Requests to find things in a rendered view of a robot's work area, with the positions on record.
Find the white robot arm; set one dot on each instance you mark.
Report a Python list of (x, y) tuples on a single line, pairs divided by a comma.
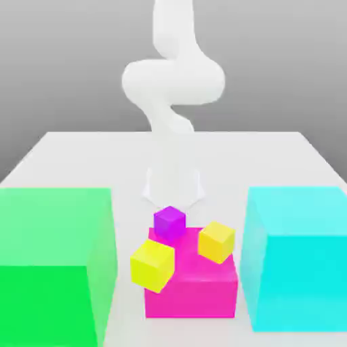
[(173, 81)]

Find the small purple cube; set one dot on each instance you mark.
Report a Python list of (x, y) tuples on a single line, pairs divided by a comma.
[(169, 223)]

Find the small golden yellow cube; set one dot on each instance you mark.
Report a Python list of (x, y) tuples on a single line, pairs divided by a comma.
[(215, 242)]

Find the small lemon yellow cube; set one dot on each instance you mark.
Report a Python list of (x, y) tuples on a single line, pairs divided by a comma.
[(150, 267)]

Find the large magenta box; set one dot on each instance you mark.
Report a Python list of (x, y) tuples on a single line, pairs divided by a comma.
[(195, 287)]

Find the large green box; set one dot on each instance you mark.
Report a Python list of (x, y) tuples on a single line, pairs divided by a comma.
[(51, 244)]

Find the large cyan box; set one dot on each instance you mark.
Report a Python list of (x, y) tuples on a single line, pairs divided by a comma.
[(298, 257)]

